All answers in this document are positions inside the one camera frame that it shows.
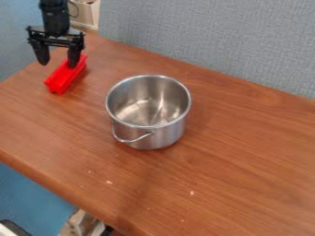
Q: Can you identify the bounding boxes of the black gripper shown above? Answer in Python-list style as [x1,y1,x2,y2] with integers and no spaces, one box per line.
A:
[25,26,86,68]

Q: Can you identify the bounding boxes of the red plastic block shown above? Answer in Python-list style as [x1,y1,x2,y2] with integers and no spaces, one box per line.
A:
[44,54,87,95]

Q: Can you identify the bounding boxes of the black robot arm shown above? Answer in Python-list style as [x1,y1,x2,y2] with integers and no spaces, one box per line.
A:
[25,0,86,68]

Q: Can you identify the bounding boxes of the stainless steel pot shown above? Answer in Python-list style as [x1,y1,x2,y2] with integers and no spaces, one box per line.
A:
[104,75,192,150]

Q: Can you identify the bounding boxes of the black and white device corner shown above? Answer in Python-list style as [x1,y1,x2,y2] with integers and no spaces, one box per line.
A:
[0,219,32,236]

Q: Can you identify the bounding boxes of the black cable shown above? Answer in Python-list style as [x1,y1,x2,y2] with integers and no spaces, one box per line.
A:
[67,0,82,18]

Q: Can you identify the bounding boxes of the light wooden frame under table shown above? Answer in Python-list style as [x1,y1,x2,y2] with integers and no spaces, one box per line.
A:
[57,209,114,236]

